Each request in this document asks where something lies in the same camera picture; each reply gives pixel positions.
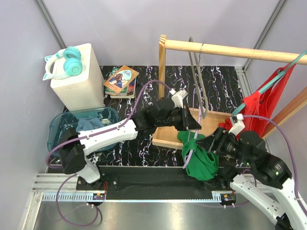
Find purple cable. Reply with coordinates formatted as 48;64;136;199
45;80;173;226
242;115;307;216

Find blue tank top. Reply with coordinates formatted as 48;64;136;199
76;116;107;132

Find white box stand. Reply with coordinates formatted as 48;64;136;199
50;43;104;111

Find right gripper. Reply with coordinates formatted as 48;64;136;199
194;125;253;166

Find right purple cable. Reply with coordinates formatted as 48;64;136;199
242;115;307;216

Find purple hanger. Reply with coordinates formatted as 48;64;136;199
182;88;202;169

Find orange top book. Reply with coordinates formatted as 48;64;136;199
104;65;139;94

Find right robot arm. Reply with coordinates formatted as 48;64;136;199
197;127;307;230

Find green tank top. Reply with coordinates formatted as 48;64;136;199
177;131;219;181

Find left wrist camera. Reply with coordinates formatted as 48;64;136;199
170;89;188;108

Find teal plastic bin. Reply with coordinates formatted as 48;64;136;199
47;107;120;151

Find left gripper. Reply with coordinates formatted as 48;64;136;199
156;104;201;131

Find teal hanger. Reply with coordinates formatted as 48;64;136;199
231;50;307;116

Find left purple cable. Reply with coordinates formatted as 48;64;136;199
45;80;173;226

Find wooden clothes rack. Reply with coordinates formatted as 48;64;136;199
153;34;307;150

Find grey hanger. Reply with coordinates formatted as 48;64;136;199
188;52;209;119

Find teal cat-ear headphones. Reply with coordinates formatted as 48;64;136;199
43;46;83;81

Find green bottom book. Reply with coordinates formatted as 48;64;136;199
104;66;139;98

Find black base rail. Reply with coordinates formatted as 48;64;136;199
76;166;232;203

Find red tank top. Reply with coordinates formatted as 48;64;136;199
218;63;298;139

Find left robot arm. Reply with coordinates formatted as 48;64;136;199
58;98;201;190

